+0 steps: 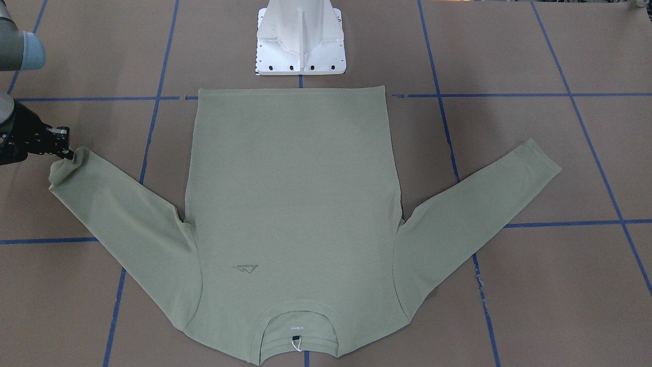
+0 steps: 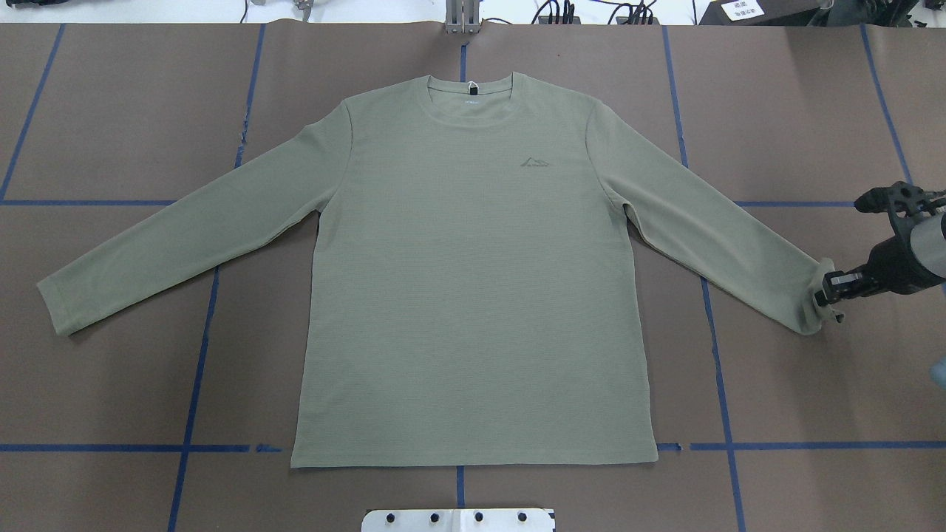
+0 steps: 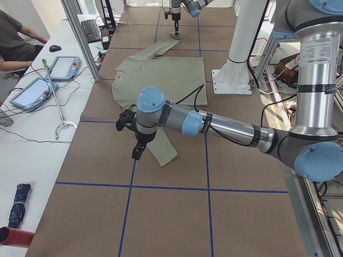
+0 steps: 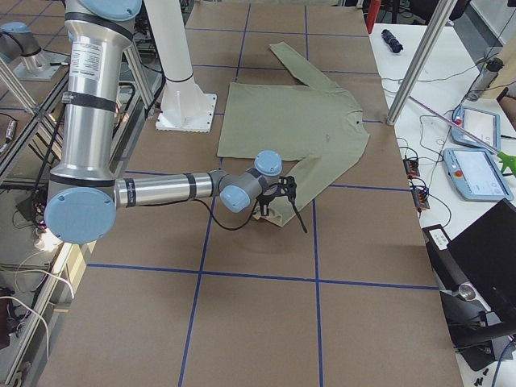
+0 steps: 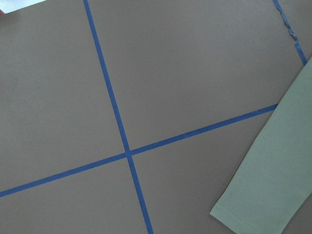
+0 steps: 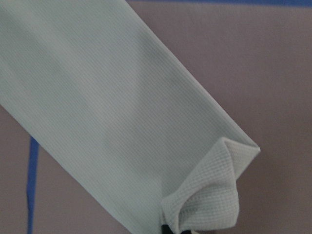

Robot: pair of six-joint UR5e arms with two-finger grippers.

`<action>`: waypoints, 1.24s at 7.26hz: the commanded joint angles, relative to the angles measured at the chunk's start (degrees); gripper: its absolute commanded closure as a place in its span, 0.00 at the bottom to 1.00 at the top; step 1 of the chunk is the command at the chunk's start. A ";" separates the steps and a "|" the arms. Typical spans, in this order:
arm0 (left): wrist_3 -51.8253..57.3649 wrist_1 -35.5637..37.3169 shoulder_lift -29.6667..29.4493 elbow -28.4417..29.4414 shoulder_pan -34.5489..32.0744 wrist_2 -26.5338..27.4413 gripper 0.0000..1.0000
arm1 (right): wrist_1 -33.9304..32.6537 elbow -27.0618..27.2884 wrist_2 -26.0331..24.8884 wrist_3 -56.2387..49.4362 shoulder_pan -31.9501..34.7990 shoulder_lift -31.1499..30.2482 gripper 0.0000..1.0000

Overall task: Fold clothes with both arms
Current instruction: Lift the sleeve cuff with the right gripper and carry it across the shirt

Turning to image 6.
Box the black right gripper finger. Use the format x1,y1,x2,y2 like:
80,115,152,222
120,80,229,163
161,224,171,234

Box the olive green long-sleeve shirt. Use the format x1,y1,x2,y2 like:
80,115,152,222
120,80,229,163
0,0,260,234

